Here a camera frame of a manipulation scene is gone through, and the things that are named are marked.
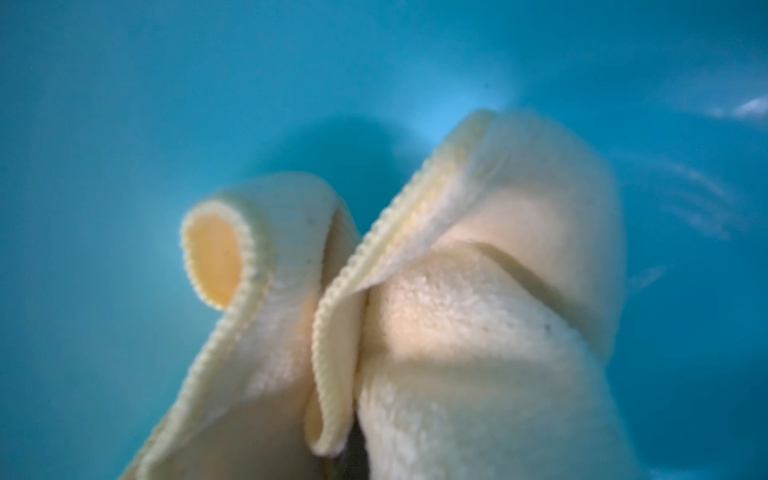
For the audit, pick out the cream yellow microfibre cloth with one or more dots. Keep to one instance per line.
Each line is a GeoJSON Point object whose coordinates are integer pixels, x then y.
{"type": "Point", "coordinates": [466, 334]}

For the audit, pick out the teal bucket with sticker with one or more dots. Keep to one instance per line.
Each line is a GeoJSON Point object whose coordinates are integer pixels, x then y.
{"type": "Point", "coordinates": [117, 116]}

